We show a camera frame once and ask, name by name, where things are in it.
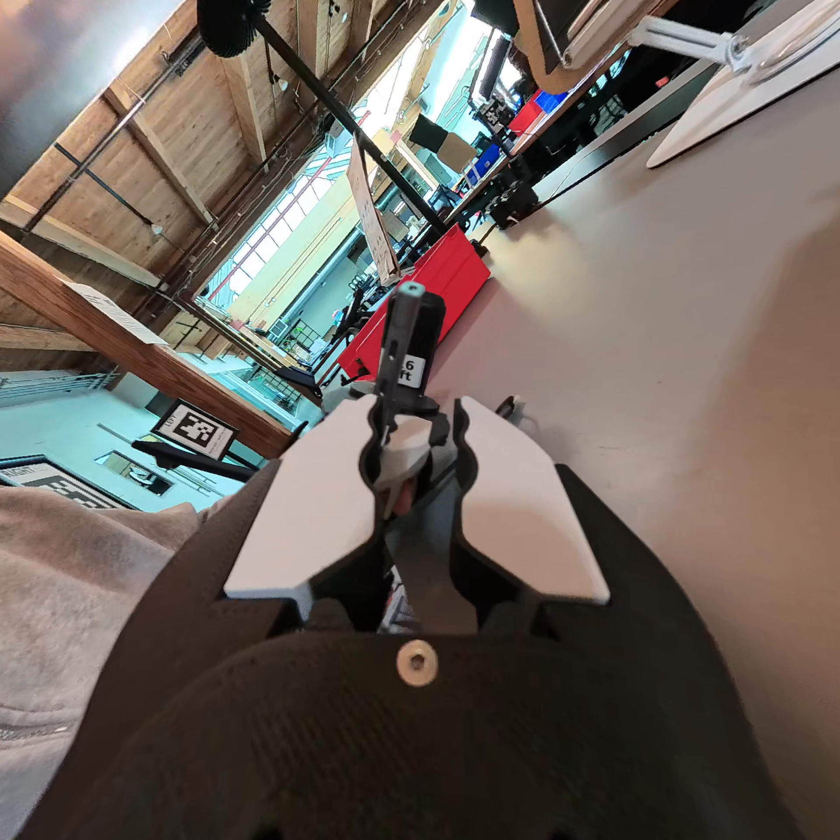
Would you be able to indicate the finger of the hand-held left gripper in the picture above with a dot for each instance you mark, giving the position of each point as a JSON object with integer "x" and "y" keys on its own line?
{"x": 441, "y": 460}
{"x": 407, "y": 453}

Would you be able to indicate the white paper sign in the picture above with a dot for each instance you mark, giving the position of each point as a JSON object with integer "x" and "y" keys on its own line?
{"x": 118, "y": 312}

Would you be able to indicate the person's left hand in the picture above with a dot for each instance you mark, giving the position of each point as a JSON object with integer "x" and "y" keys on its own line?
{"x": 407, "y": 500}

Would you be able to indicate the small framed marker sign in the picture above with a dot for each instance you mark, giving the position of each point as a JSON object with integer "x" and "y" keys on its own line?
{"x": 197, "y": 428}

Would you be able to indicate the hanging wooden board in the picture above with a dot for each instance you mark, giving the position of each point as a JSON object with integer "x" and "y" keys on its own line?
{"x": 371, "y": 210}

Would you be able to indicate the white monitor stand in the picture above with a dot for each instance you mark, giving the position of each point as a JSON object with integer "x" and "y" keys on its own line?
{"x": 735, "y": 111}

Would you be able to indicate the black pole stand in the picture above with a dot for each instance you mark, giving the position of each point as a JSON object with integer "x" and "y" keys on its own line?
{"x": 328, "y": 105}

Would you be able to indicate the person's left forearm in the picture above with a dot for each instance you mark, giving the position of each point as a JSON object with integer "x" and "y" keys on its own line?
{"x": 79, "y": 590}

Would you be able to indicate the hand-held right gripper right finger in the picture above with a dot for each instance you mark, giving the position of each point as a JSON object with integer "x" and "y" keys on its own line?
{"x": 525, "y": 518}

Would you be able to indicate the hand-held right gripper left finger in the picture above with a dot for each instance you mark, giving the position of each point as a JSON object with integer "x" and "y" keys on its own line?
{"x": 308, "y": 518}

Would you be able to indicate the grey desk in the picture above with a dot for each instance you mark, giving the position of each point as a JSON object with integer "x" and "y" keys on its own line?
{"x": 689, "y": 328}

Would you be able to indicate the large framed marker sign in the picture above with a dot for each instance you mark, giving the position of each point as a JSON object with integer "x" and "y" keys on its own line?
{"x": 59, "y": 485}

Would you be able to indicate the red storage crate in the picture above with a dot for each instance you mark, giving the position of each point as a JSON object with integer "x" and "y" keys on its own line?
{"x": 525, "y": 121}

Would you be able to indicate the red plastic bin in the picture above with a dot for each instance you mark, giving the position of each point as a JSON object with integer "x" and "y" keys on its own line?
{"x": 433, "y": 289}

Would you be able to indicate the wooden beam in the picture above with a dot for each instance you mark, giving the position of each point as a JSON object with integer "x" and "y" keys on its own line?
{"x": 164, "y": 367}

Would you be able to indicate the dark grey marker pen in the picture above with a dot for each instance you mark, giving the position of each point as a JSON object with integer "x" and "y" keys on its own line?
{"x": 401, "y": 328}

